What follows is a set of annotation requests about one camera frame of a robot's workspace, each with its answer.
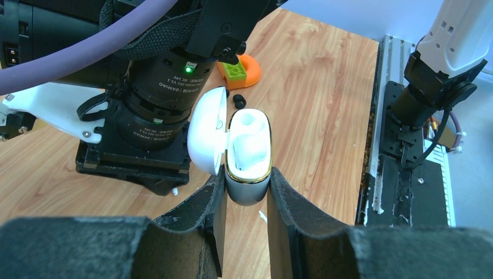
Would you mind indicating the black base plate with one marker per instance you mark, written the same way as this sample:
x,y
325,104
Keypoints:
x,y
391,195

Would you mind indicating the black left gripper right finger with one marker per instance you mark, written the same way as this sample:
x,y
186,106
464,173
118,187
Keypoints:
x,y
306,242

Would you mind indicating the slotted cable duct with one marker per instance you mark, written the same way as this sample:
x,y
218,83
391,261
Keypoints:
x,y
439,157

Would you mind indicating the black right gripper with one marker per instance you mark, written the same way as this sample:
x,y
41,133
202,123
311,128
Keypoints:
x,y
158,171

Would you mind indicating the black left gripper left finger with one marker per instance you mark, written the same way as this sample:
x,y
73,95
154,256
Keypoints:
x,y
185,242

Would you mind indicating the white plastic scrap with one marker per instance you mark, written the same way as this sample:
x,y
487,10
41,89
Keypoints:
x,y
263,216

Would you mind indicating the white earbud charging case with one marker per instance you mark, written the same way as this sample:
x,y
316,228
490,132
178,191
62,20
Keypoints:
x,y
241,144

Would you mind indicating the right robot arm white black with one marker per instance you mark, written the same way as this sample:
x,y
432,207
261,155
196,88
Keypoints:
x,y
128,106

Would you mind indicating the black eartip lower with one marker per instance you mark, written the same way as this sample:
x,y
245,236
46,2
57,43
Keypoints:
x,y
239,101

